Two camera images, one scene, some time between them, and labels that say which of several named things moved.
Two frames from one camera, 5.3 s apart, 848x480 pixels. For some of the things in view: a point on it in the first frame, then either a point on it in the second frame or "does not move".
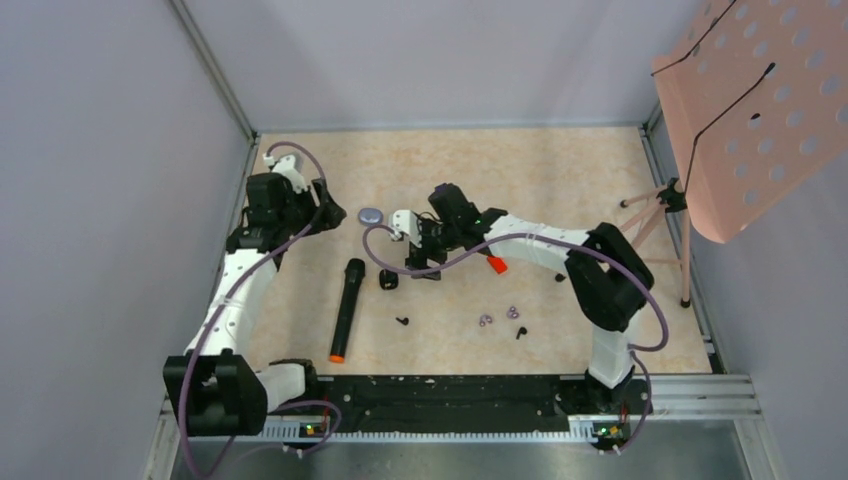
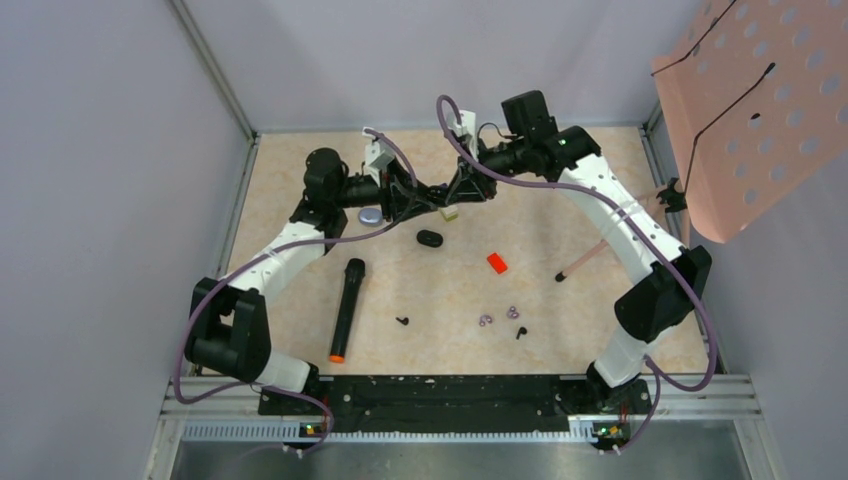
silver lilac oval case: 370,216 does not move
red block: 497,264 does not move
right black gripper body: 437,239 -> 484,186
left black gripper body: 306,213 -> 390,200
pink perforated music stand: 758,91 does not move
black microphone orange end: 354,275 does not move
